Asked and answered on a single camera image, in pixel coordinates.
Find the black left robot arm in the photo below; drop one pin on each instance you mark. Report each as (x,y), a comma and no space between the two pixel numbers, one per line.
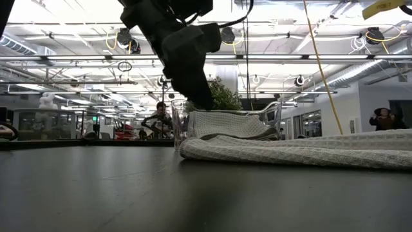
(145,13)

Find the person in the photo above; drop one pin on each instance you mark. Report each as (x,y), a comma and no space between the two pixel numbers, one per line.
(160,112)
(384,119)

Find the clear plastic bin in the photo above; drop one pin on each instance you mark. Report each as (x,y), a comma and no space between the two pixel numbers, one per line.
(177,122)

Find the grey glass-front enclosure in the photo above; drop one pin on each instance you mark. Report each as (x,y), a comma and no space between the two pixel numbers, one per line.
(45,120)

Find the yellow label tag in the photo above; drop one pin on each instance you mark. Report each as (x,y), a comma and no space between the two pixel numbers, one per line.
(380,6)

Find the black boom stand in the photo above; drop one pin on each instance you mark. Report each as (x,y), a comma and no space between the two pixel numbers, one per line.
(163,87)

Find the grey waffle-weave towel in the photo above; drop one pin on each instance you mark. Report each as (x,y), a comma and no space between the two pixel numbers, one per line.
(225,124)
(289,151)

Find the artificial green potted plant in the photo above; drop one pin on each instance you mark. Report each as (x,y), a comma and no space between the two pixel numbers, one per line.
(225,96)

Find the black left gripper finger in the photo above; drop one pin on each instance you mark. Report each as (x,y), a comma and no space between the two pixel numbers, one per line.
(183,83)
(201,87)

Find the yellow leaning pole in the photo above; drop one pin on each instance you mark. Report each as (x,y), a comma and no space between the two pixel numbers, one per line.
(322,71)

